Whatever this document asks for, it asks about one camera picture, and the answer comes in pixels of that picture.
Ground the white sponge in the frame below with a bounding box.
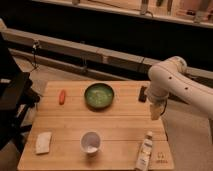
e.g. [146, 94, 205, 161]
[35, 132, 52, 154]

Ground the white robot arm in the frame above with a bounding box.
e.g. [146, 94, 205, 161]
[145, 56, 213, 120]

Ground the green ceramic bowl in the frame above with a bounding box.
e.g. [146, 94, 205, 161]
[84, 83, 114, 109]

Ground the black rectangular block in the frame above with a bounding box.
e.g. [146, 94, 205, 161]
[138, 86, 147, 103]

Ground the clear plastic bottle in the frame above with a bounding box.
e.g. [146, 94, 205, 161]
[135, 131, 153, 171]

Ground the wooden table top board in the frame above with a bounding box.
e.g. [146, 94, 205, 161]
[18, 81, 174, 171]

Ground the white paper cup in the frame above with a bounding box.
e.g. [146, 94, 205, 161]
[80, 132, 101, 156]

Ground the orange carrot toy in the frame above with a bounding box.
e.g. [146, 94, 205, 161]
[59, 90, 66, 105]

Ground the black chair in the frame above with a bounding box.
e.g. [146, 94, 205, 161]
[0, 33, 40, 152]

